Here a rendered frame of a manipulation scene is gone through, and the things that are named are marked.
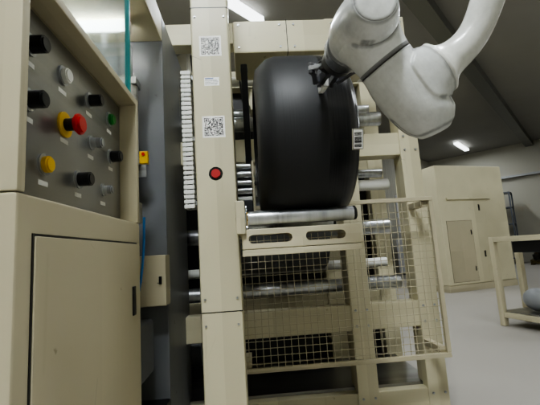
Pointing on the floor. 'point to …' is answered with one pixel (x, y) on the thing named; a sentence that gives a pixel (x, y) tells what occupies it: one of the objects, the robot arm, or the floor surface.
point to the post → (218, 215)
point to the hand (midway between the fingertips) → (323, 84)
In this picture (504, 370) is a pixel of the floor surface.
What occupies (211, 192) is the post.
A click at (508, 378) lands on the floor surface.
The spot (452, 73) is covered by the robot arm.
